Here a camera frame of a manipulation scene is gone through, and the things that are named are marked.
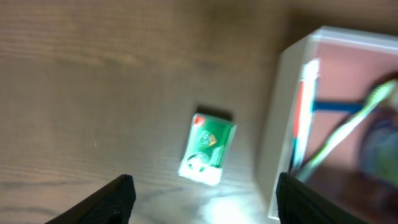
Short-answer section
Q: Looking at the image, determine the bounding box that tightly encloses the green white toothbrush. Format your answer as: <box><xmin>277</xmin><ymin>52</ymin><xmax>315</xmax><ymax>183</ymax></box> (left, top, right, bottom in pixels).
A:
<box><xmin>295</xmin><ymin>79</ymin><xmax>397</xmax><ymax>182</ymax></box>

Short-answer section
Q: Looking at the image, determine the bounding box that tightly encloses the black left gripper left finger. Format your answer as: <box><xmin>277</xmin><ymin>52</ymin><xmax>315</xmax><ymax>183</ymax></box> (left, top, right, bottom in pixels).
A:
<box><xmin>46</xmin><ymin>174</ymin><xmax>136</xmax><ymax>224</ymax></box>

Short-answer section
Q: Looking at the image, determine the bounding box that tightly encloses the green Dettol soap bar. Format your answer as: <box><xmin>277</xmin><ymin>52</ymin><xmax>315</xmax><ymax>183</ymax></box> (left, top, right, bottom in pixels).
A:
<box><xmin>178</xmin><ymin>113</ymin><xmax>236</xmax><ymax>186</ymax></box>

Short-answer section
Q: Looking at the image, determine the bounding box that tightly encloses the Colgate toothpaste tube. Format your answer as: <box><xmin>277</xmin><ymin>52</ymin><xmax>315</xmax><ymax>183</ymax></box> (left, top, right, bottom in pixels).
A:
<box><xmin>290</xmin><ymin>58</ymin><xmax>320</xmax><ymax>172</ymax></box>

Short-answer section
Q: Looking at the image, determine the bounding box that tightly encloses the white cardboard box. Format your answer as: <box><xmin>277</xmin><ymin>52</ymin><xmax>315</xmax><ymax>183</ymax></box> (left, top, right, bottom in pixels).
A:
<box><xmin>255</xmin><ymin>26</ymin><xmax>397</xmax><ymax>223</ymax></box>

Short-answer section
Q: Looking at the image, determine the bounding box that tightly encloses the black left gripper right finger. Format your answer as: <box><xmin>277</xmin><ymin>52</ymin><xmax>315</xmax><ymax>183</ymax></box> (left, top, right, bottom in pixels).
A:
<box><xmin>276</xmin><ymin>172</ymin><xmax>365</xmax><ymax>224</ymax></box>

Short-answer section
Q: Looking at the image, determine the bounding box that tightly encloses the blue disposable razor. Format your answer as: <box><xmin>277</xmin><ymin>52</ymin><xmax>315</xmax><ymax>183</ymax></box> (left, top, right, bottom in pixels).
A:
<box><xmin>313</xmin><ymin>101</ymin><xmax>363</xmax><ymax>114</ymax></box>

